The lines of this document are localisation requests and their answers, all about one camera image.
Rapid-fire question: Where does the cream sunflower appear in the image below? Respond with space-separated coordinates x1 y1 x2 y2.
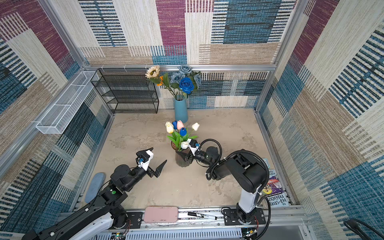
145 66 176 98

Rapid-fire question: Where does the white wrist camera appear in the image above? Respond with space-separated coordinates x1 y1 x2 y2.
187 139 201 156
136 154 154 170

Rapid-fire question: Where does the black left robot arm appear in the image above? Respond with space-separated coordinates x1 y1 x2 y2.
22 148 167 240

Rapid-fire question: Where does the yellow tulip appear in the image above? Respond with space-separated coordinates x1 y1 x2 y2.
166 125 181 151

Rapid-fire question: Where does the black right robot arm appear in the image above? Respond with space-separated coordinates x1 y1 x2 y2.
176 146 269 225

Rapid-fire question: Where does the dark red glass vase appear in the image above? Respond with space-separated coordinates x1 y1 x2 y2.
171 142 192 168

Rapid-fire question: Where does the pink case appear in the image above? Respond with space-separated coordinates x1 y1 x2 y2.
144 206 179 224

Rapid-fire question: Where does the grey blue glasses case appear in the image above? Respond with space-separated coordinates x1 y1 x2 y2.
85 172 106 204

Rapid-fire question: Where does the black marker pen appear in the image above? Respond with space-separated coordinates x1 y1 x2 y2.
188 212 217 220

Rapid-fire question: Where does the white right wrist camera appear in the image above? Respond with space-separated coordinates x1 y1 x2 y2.
187 139 201 156

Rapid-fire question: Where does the blue rose bouquet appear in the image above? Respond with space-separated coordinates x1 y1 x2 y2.
169 65 202 96

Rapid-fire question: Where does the white wire mesh basket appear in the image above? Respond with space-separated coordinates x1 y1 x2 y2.
36 71 95 135

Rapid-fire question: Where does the light blue ceramic vase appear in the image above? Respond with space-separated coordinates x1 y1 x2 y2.
174 95 188 123

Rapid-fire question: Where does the pale white tulip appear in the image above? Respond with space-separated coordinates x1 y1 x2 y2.
180 141 189 150

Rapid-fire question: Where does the blue tulip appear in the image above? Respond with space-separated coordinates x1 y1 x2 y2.
179 128 188 143
172 121 178 130

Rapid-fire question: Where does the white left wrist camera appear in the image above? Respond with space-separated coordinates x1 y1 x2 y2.
136 154 154 170

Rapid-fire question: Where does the black mesh shelf rack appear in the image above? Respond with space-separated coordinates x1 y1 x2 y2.
91 68 159 114

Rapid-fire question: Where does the small teal clock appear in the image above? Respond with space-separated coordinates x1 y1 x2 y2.
263 158 271 169

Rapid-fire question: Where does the orange marigold flower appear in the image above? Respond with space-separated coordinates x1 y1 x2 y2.
157 76 164 86

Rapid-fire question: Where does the pink tulip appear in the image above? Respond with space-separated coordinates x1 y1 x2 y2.
177 121 185 132

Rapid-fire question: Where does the colourful book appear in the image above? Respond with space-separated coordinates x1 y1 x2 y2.
263 169 290 208

